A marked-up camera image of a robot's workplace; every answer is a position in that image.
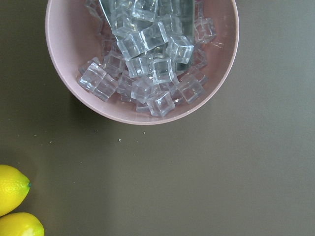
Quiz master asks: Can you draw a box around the pink bowl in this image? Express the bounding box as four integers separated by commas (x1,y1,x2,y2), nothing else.
45,0,239,125

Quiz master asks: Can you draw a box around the yellow lemon near bowl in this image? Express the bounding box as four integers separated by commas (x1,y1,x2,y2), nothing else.
0,165,32,216

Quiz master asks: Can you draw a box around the yellow lemon outer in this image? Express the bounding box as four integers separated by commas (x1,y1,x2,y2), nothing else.
0,212,45,236

